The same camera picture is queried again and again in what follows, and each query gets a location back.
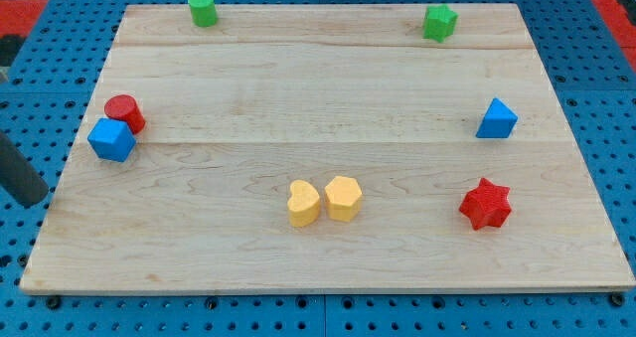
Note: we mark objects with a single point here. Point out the red cylinder block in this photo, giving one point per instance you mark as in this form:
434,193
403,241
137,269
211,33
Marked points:
124,107

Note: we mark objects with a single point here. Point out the red star block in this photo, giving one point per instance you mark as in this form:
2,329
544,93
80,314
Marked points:
487,205

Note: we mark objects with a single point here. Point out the green star block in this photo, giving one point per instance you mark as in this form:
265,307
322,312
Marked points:
439,22

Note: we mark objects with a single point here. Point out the yellow hexagon block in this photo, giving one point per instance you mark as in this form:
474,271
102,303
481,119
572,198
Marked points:
343,198

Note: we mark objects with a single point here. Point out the yellow heart block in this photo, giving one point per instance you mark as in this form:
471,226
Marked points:
303,204

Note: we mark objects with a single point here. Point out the light wooden board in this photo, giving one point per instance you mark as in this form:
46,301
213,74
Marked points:
276,93

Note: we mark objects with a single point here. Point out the green cylinder block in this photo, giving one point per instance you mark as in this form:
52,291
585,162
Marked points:
203,12

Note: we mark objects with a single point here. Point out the blue triangle block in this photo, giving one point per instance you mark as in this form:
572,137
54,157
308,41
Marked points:
498,121

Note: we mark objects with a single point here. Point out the blue cube block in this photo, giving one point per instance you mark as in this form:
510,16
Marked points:
111,139

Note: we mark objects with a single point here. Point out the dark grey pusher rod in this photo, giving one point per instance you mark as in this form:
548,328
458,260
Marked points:
18,177

